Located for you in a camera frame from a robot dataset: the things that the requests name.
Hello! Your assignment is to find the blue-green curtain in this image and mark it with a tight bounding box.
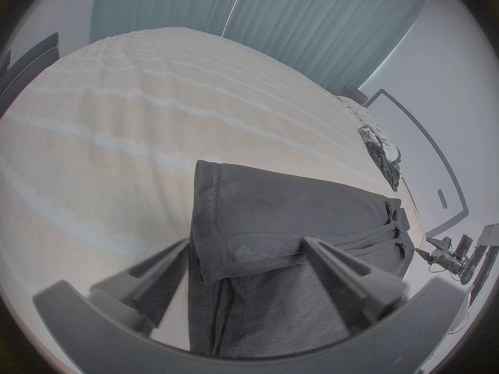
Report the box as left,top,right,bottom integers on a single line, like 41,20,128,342
222,0,429,89
90,0,251,45

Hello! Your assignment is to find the black satin garment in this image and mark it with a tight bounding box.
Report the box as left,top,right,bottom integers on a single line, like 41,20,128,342
366,141,403,192

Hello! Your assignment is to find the bed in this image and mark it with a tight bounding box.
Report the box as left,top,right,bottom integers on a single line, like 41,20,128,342
0,26,469,351

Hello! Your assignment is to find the black T-shirt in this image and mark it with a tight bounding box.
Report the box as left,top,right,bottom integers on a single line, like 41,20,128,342
188,160,415,359

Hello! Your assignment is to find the white printed pillow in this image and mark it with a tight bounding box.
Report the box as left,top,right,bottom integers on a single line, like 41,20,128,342
337,95,386,136

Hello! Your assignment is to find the grey bedside table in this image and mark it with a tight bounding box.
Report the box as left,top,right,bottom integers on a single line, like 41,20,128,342
327,85,370,105

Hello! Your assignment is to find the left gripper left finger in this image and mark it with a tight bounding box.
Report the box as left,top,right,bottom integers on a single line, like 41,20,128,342
90,238,191,328

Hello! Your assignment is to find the pile of clothes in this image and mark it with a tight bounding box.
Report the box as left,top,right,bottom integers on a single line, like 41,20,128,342
359,125,402,170

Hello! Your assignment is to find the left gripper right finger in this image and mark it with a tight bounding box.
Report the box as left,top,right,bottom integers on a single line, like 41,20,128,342
304,237,410,332

